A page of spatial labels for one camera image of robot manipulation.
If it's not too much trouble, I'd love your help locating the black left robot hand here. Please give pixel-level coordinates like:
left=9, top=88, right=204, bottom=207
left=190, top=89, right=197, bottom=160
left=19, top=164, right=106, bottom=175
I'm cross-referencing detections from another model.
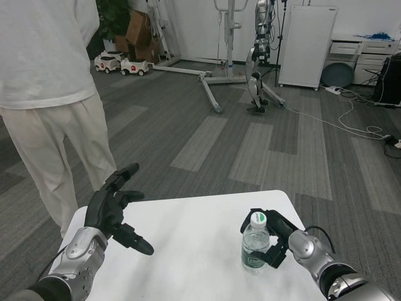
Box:
left=83, top=162, right=155, bottom=255

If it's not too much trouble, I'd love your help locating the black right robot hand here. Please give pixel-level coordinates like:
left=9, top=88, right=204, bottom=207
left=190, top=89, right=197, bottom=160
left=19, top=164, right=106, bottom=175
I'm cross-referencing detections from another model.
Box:
left=239, top=209, right=298, bottom=269

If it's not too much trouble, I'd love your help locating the clear green-label water bottle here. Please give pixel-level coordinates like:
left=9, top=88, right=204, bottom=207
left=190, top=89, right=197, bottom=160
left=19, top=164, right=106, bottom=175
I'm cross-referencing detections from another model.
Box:
left=240, top=211, right=271, bottom=274

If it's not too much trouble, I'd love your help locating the black power adapter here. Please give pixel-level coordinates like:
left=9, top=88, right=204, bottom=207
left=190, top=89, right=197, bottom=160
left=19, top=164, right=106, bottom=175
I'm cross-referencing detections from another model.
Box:
left=383, top=134, right=401, bottom=150

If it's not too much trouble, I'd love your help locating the white toy car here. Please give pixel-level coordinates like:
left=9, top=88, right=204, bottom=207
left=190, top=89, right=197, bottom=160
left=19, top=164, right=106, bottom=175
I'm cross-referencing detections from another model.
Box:
left=93, top=50, right=123, bottom=75
left=120, top=57, right=150, bottom=77

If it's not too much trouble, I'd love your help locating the grey round disc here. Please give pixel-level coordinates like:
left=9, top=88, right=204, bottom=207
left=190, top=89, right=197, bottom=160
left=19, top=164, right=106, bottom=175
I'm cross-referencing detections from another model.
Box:
left=321, top=61, right=356, bottom=88

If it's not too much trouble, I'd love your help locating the person in white clothes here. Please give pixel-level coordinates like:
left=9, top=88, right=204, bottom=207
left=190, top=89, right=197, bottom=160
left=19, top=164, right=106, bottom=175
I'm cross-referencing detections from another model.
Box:
left=0, top=0, right=117, bottom=239

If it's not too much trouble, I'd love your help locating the white panel cabinet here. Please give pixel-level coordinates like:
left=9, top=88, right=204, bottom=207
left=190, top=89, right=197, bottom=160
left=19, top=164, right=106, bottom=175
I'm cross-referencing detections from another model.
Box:
left=278, top=4, right=339, bottom=92

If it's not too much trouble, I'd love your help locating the black computer tower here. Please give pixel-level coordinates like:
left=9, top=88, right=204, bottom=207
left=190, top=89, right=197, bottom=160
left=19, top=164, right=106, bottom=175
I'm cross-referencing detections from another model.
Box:
left=372, top=53, right=401, bottom=106

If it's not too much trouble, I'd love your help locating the brown cardboard box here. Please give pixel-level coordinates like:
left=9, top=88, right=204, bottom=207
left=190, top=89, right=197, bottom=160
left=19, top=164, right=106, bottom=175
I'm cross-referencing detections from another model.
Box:
left=114, top=9, right=162, bottom=65

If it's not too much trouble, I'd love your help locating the black tripod stand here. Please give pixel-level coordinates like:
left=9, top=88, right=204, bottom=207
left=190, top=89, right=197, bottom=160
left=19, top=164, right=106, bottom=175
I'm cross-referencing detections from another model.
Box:
left=261, top=0, right=289, bottom=87

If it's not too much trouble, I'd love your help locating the green potted plant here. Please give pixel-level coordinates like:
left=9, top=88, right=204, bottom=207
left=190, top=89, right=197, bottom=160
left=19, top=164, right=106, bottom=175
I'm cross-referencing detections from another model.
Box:
left=95, top=0, right=132, bottom=53

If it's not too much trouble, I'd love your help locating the white drawer cabinet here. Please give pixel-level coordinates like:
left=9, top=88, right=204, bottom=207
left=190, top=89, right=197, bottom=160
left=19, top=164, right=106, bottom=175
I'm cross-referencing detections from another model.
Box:
left=322, top=33, right=401, bottom=85

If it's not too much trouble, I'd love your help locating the hanging silver humanoid robot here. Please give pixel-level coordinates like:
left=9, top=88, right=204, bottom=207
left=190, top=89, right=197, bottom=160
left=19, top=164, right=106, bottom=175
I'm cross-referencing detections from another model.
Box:
left=246, top=0, right=276, bottom=114

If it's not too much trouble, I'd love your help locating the blue fuzzy bundle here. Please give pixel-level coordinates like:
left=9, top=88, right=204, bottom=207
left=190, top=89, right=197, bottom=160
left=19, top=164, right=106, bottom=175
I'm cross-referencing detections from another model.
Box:
left=355, top=30, right=397, bottom=41

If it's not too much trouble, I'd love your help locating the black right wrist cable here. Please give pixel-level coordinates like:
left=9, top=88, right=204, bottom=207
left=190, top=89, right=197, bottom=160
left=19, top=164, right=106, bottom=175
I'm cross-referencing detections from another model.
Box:
left=305, top=225, right=336, bottom=255

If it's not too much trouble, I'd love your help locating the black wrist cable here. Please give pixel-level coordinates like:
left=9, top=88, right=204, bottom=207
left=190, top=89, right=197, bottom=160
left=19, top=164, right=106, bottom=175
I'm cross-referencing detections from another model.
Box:
left=46, top=246, right=68, bottom=277
left=305, top=225, right=336, bottom=255

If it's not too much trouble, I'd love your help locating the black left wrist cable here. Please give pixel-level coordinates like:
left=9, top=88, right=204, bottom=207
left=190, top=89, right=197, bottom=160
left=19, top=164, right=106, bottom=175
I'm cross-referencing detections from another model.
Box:
left=46, top=246, right=68, bottom=277

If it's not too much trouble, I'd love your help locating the white floor cable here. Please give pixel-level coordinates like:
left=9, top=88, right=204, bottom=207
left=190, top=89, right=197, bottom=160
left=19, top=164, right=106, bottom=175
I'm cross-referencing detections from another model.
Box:
left=283, top=93, right=392, bottom=140

